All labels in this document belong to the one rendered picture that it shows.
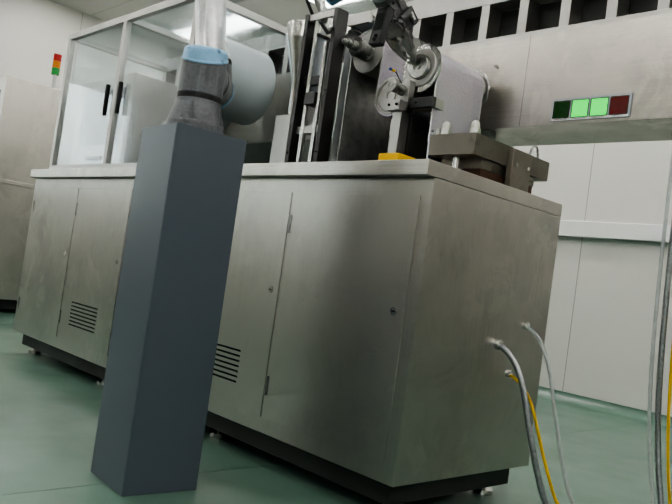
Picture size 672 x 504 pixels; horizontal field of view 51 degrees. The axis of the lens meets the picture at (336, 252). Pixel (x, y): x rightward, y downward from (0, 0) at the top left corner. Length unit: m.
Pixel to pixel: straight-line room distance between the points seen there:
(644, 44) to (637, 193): 2.53
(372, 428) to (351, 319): 0.29
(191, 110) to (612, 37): 1.24
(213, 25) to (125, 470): 1.18
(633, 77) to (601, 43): 0.16
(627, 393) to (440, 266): 2.98
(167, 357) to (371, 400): 0.52
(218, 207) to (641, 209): 3.32
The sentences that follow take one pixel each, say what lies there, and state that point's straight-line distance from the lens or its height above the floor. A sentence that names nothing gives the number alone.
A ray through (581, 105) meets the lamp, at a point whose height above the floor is 1.19.
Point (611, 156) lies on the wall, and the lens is 4.86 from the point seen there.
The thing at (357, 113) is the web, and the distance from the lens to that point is 2.49.
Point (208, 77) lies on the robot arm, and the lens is 1.88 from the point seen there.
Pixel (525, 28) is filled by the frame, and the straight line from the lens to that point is 2.50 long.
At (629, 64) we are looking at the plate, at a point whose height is 1.30.
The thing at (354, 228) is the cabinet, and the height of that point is 0.72.
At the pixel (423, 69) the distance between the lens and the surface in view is 2.22.
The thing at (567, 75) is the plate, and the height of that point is 1.29.
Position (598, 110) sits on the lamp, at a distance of 2.26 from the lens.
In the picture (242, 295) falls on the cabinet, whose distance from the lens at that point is 2.25.
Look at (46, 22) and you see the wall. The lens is 7.61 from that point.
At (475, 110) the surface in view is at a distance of 2.35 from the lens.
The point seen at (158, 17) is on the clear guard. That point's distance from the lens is 3.19.
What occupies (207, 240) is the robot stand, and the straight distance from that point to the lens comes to 1.81.
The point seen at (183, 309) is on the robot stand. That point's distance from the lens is 1.80.
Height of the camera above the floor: 0.59
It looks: 2 degrees up
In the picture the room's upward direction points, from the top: 8 degrees clockwise
